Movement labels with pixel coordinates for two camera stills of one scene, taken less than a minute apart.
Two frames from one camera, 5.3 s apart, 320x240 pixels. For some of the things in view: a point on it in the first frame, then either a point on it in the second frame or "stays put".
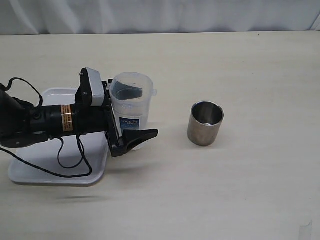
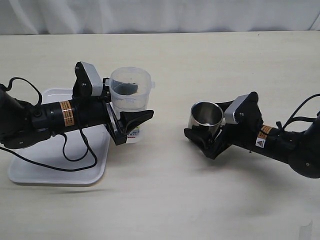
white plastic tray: [65, 155] stays put
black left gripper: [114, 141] -> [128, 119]
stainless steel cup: [205, 120] stays put
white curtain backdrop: [44, 17] stays put
